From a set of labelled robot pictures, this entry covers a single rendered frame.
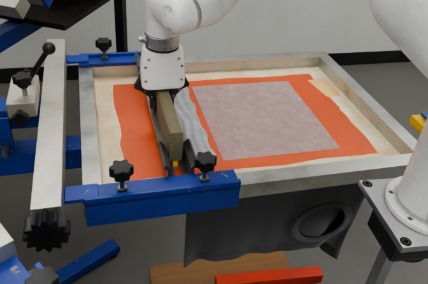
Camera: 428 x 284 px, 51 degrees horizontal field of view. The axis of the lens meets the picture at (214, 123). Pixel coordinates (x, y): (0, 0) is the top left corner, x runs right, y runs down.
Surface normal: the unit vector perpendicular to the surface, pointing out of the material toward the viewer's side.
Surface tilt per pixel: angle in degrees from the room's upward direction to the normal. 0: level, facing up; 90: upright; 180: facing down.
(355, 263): 0
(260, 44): 90
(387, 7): 96
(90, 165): 0
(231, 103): 0
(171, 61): 87
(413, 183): 90
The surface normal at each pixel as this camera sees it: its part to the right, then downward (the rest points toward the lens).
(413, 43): -0.78, 0.46
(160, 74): 0.25, 0.56
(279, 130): 0.08, -0.82
